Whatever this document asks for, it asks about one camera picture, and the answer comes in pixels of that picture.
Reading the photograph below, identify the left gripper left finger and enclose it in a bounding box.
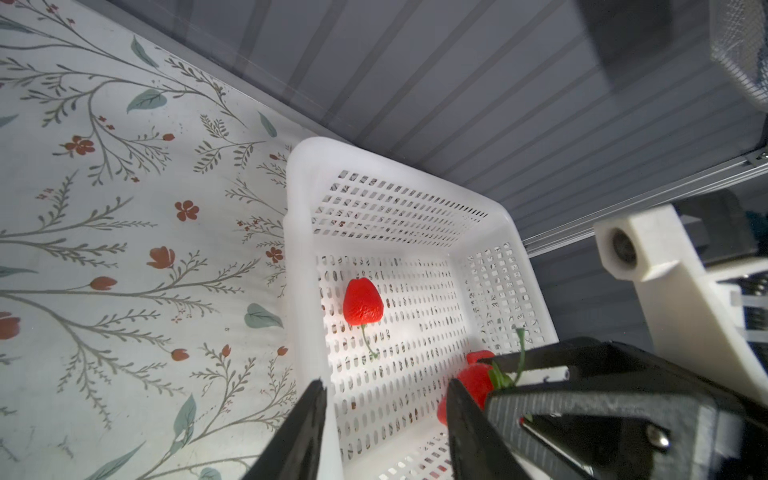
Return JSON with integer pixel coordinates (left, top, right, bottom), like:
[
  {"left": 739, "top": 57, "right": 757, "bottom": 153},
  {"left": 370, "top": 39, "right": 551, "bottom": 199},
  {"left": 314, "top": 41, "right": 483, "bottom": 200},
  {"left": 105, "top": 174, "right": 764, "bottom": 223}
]
[{"left": 242, "top": 379, "right": 327, "bottom": 480}]

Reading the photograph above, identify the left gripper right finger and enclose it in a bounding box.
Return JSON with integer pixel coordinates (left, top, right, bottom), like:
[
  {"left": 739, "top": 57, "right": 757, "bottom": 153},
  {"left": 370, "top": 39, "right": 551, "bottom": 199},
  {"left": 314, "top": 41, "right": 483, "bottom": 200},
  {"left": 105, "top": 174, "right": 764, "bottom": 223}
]
[{"left": 446, "top": 379, "right": 531, "bottom": 480}]

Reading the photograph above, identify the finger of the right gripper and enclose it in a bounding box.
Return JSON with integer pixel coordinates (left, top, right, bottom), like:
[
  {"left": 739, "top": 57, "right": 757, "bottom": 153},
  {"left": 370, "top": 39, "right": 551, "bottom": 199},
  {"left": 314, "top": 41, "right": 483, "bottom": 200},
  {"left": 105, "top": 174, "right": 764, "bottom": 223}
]
[{"left": 485, "top": 337, "right": 767, "bottom": 479}]

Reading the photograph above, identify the red strawberry basket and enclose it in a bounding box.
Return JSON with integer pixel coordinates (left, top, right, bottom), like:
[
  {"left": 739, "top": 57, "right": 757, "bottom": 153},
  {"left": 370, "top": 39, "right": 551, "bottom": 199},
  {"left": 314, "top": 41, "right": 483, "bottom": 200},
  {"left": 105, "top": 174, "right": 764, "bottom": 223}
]
[
  {"left": 343, "top": 278, "right": 384, "bottom": 359},
  {"left": 456, "top": 329, "right": 526, "bottom": 411},
  {"left": 466, "top": 350, "right": 495, "bottom": 365}
]

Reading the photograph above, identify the white plastic perforated basket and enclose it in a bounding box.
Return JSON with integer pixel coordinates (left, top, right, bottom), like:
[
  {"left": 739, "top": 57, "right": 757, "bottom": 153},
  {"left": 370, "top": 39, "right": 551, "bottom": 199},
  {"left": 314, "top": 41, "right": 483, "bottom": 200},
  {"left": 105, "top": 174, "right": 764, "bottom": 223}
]
[{"left": 283, "top": 137, "right": 558, "bottom": 479}]

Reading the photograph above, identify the white wire mesh wall basket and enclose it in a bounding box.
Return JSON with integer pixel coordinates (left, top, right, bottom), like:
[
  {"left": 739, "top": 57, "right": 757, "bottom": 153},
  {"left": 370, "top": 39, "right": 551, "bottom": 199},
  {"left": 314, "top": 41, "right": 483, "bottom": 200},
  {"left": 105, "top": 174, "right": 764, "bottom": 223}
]
[{"left": 709, "top": 0, "right": 767, "bottom": 113}]

